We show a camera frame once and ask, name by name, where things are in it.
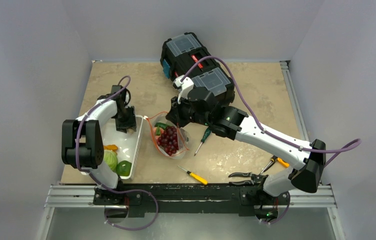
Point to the green cabbage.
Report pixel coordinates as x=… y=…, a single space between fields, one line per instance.
x=111 y=159

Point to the green bell pepper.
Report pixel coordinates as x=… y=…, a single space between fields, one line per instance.
x=123 y=168

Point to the white plastic basket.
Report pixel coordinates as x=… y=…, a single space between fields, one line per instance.
x=129 y=144

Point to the red grape bunch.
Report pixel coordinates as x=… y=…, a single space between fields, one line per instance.
x=168 y=141

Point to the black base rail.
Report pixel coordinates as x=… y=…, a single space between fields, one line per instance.
x=184 y=198

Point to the orange food piece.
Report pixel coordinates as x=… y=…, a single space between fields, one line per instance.
x=111 y=147

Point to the clear zip bag orange zipper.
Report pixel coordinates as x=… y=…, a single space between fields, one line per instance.
x=183 y=136

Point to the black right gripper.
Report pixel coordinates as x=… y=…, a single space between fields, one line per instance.
x=177 y=115

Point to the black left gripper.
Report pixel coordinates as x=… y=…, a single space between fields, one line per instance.
x=130 y=123

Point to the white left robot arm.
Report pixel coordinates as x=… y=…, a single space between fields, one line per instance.
x=82 y=141

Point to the orange black screwdriver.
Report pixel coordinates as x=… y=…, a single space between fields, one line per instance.
x=274 y=159

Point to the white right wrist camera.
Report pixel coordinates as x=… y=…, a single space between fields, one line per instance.
x=184 y=86

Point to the black pliers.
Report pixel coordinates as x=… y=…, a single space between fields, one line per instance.
x=250 y=179

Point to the yellow handled screwdriver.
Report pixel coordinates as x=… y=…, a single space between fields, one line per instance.
x=195 y=176

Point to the green cucumber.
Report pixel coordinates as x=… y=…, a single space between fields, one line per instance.
x=160 y=128

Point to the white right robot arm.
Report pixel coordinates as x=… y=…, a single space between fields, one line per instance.
x=306 y=159

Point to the green handled screwdriver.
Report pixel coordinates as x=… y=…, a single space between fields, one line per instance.
x=205 y=135

